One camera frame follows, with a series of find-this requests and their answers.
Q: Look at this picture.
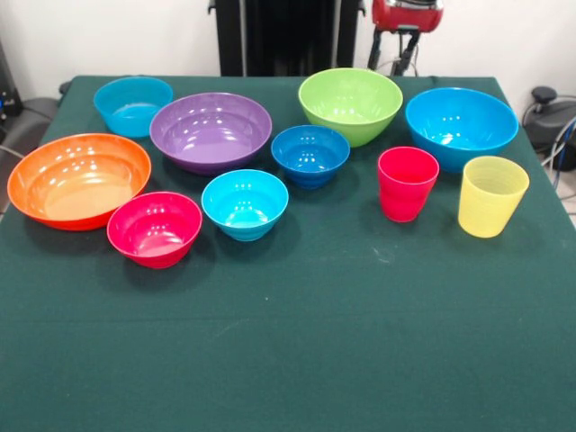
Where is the translucent blue bowl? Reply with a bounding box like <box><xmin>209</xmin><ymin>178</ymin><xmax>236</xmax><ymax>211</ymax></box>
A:
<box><xmin>93</xmin><ymin>76</ymin><xmax>175</xmax><ymax>139</ymax></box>

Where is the small dark blue bowl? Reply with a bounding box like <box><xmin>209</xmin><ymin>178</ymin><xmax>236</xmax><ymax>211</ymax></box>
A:
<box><xmin>270</xmin><ymin>124</ymin><xmax>352</xmax><ymax>191</ymax></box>

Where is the pink bowl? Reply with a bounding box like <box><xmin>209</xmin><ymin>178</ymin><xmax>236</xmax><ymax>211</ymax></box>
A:
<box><xmin>105</xmin><ymin>191</ymin><xmax>203</xmax><ymax>271</ymax></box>

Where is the grey round floor base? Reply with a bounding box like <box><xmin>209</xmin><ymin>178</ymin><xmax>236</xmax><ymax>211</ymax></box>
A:
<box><xmin>0</xmin><ymin>96</ymin><xmax>59</xmax><ymax>154</ymax></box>
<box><xmin>521</xmin><ymin>86</ymin><xmax>576</xmax><ymax>157</ymax></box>

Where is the pink cup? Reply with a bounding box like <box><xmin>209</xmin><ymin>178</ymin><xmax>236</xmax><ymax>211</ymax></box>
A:
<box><xmin>376</xmin><ymin>146</ymin><xmax>441</xmax><ymax>224</ymax></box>

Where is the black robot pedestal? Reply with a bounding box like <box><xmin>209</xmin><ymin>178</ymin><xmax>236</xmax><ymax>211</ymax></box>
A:
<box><xmin>207</xmin><ymin>0</ymin><xmax>366</xmax><ymax>78</ymax></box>

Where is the yellow cup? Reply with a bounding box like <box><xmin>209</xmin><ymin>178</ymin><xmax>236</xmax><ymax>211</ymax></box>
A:
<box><xmin>457</xmin><ymin>156</ymin><xmax>531</xmax><ymax>239</ymax></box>

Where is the small cyan bowl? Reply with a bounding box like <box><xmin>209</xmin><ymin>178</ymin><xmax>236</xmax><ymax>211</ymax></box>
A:
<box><xmin>200</xmin><ymin>168</ymin><xmax>290</xmax><ymax>243</ymax></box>

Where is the green bowl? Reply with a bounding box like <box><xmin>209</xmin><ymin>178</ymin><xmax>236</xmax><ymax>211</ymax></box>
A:
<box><xmin>297</xmin><ymin>67</ymin><xmax>404</xmax><ymax>149</ymax></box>

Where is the black hanging cable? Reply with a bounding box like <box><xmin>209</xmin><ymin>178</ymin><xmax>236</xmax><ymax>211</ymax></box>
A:
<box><xmin>390</xmin><ymin>31</ymin><xmax>406</xmax><ymax>77</ymax></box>

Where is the orange bowl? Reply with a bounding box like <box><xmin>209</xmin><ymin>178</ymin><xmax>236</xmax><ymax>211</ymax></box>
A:
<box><xmin>6</xmin><ymin>132</ymin><xmax>153</xmax><ymax>232</ymax></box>

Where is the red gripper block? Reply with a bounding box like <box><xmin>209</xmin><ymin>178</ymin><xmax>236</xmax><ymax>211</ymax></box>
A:
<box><xmin>366</xmin><ymin>0</ymin><xmax>445</xmax><ymax>71</ymax></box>

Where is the tangle of floor cables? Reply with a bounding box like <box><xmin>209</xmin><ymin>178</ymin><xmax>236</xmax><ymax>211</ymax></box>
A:
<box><xmin>539</xmin><ymin>114</ymin><xmax>576</xmax><ymax>202</ymax></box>

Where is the purple bowl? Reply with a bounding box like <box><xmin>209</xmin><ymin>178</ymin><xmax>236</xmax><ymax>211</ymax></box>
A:
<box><xmin>148</xmin><ymin>92</ymin><xmax>274</xmax><ymax>176</ymax></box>

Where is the dark green table cloth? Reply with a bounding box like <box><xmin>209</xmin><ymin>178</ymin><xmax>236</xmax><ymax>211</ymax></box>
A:
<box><xmin>0</xmin><ymin>75</ymin><xmax>576</xmax><ymax>432</ymax></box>

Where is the dark equipment unit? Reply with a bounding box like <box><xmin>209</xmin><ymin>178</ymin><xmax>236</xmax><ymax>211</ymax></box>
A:
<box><xmin>0</xmin><ymin>42</ymin><xmax>23</xmax><ymax>131</ymax></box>

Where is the large blue bowl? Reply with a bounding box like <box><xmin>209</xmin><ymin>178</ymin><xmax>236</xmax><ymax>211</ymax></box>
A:
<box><xmin>404</xmin><ymin>87</ymin><xmax>520</xmax><ymax>175</ymax></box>

